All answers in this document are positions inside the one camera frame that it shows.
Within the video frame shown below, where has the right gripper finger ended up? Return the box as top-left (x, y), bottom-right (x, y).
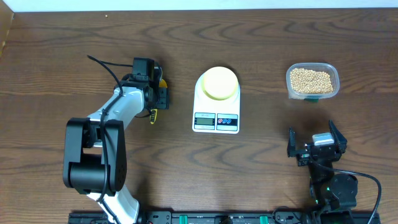
top-left (287, 127), bottom-right (296, 157)
top-left (328, 120), bottom-right (348, 153)

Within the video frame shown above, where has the yellow scoop spoon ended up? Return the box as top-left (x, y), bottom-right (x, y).
top-left (149, 80), bottom-right (167, 124)

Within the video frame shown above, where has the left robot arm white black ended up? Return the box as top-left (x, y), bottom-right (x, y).
top-left (63, 58), bottom-right (169, 223)

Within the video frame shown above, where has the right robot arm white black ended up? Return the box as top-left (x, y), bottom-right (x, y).
top-left (287, 121), bottom-right (358, 223)

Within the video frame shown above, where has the white digital kitchen scale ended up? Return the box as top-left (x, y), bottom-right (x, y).
top-left (192, 74), bottom-right (241, 134)

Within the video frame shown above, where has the yellow plastic bowl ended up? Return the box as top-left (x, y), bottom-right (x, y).
top-left (201, 67), bottom-right (239, 101)

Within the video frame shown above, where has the green tape label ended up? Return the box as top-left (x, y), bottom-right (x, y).
top-left (304, 98), bottom-right (319, 103)

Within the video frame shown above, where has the clear plastic container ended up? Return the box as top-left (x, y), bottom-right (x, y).
top-left (286, 63), bottom-right (340, 101)

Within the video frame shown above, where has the pile of soybeans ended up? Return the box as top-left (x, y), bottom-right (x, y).
top-left (290, 68), bottom-right (333, 94)

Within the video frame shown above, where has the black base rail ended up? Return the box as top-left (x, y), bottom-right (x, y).
top-left (67, 210), bottom-right (371, 224)

